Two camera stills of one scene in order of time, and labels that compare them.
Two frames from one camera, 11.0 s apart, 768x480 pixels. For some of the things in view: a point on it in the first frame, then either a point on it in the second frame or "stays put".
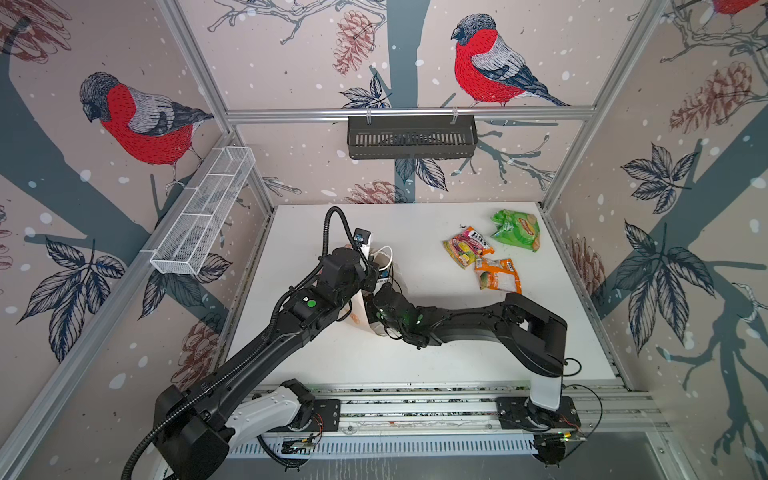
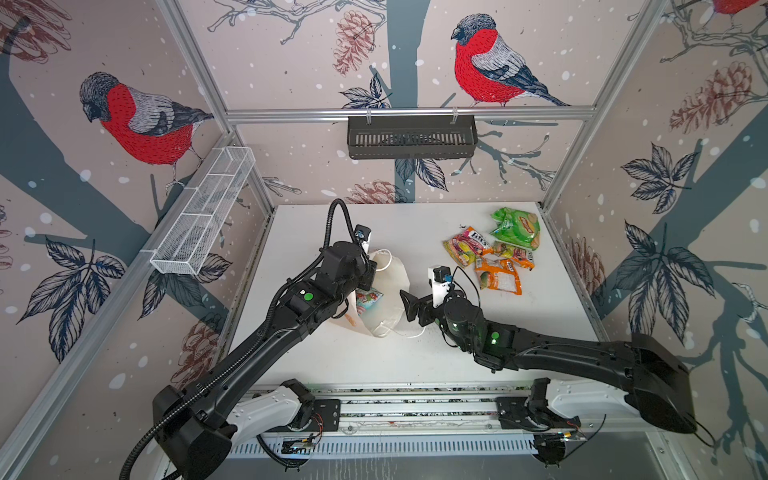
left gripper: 372,271 stays put
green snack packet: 518,229 stays put
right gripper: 370,305 → 414,310
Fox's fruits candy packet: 465,246 stays put
